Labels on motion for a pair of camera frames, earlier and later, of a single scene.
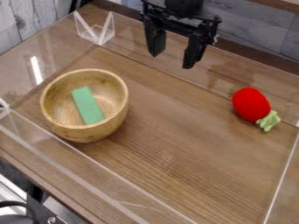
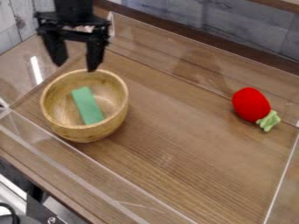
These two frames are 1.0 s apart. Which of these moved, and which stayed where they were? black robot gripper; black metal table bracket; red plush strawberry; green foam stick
Moved: black robot gripper
Stayed: red plush strawberry; green foam stick; black metal table bracket
